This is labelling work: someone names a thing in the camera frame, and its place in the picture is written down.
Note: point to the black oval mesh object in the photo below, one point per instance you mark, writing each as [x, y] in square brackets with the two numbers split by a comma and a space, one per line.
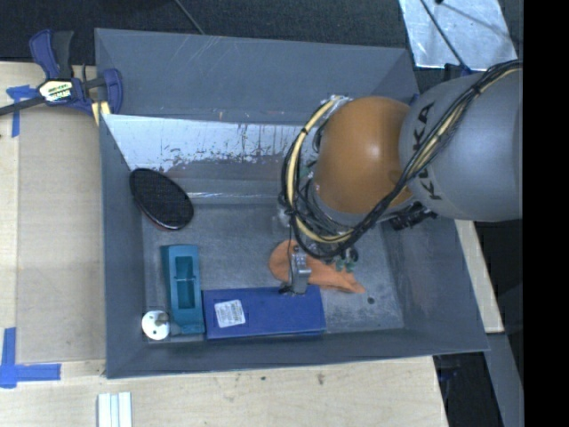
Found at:
[161, 199]

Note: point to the blue box with white label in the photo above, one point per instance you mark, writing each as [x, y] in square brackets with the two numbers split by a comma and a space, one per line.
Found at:
[275, 314]

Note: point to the white round knob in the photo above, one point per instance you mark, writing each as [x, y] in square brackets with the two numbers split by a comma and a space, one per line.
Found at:
[154, 326]

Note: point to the orange cloth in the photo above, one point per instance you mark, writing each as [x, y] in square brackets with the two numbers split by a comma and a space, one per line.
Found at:
[280, 263]

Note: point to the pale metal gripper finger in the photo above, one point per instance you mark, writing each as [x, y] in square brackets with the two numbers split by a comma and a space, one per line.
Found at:
[305, 282]
[295, 274]

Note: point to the grey metal bin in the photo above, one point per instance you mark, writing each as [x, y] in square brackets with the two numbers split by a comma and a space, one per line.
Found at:
[231, 78]

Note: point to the pale wood board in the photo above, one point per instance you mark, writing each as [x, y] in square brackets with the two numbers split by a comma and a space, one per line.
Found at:
[58, 238]

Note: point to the black cylinder on white bracket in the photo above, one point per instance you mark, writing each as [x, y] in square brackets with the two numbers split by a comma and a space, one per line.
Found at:
[411, 218]

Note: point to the teal plastic block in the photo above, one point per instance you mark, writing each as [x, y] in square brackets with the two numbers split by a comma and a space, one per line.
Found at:
[182, 283]

